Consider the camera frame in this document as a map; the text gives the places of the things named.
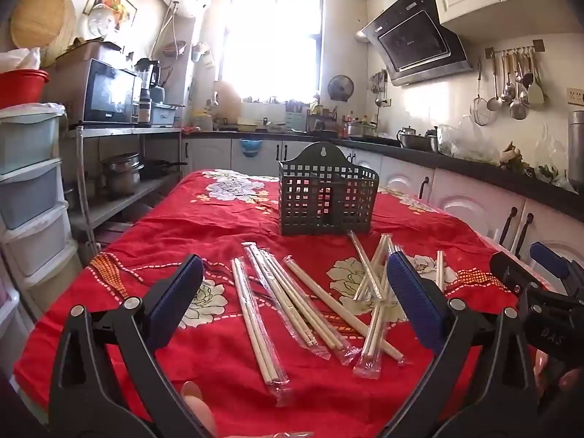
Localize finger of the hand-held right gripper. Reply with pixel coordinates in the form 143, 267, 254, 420
489, 251, 534, 303
529, 242, 584, 293

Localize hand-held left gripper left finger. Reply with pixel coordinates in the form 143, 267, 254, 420
48, 254, 204, 438

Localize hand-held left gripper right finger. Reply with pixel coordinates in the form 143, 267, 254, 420
386, 250, 539, 438

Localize pile of chopstick pairs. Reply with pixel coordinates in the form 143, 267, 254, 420
229, 229, 458, 408

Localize dark green utensil basket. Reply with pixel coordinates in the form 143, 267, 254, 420
278, 142, 380, 237

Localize person's right hand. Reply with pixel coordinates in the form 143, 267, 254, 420
533, 349, 584, 400

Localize person's left hand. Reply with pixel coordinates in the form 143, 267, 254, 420
179, 380, 217, 438

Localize red floral tablecloth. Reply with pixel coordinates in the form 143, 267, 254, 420
13, 168, 545, 438

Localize bag of green vegetables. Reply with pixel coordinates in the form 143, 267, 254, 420
534, 127, 576, 190

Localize white base cabinets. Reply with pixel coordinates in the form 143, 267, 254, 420
181, 136, 584, 277

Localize black countertop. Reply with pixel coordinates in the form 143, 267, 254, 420
181, 127, 584, 222

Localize ginger roots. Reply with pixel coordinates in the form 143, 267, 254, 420
499, 142, 535, 173

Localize steel thermos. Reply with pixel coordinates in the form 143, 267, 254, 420
566, 110, 584, 189

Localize black frying pan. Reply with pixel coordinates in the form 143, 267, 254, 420
139, 159, 189, 182

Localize clear plastic bag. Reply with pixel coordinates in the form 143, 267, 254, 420
437, 115, 503, 164

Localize stacked steel pots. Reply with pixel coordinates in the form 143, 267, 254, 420
101, 152, 142, 200

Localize large steel ladle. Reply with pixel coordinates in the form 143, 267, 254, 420
509, 51, 530, 122

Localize pale green spatula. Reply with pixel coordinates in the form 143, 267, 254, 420
528, 49, 546, 110

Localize steel kettle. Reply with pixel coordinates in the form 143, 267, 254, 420
396, 125, 419, 150

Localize small steel ladle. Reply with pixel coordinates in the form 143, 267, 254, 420
486, 54, 503, 112

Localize metal kitchen shelf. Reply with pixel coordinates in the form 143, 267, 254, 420
68, 124, 184, 249

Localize steel pot with lid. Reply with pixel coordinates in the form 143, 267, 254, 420
345, 120, 377, 139

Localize yellow oil jug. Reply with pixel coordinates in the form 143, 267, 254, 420
191, 109, 215, 131

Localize plastic drawer unit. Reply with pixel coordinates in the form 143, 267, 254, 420
0, 102, 79, 293

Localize row of condiment bottles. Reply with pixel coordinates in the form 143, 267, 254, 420
339, 109, 371, 125

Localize black dish rack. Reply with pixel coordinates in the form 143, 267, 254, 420
306, 104, 339, 136

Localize wooden cutting board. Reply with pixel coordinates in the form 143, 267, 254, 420
214, 81, 243, 120

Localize black blender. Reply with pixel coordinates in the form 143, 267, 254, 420
135, 57, 161, 125

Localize hanging kitchen tools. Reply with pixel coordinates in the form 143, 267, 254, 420
370, 69, 389, 107

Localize black microwave oven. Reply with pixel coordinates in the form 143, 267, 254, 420
81, 58, 143, 127

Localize pale blue knife holder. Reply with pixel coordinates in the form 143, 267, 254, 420
285, 100, 305, 131

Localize small black fan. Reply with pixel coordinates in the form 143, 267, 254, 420
327, 74, 356, 102

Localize black range hood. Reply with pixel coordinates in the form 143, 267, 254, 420
356, 0, 474, 87

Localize red plastic bucket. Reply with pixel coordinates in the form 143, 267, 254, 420
0, 69, 50, 111

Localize cardboard box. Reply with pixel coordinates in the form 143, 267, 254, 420
54, 40, 122, 68

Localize kitchen window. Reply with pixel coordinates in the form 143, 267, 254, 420
218, 0, 326, 102

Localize glass pot lid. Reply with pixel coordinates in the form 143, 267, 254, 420
86, 3, 119, 40

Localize round bamboo sieve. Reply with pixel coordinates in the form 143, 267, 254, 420
9, 0, 78, 68

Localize wire mesh strainer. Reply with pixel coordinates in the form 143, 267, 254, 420
469, 59, 499, 127

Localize wall utensil rail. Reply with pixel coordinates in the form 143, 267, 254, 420
484, 39, 546, 60

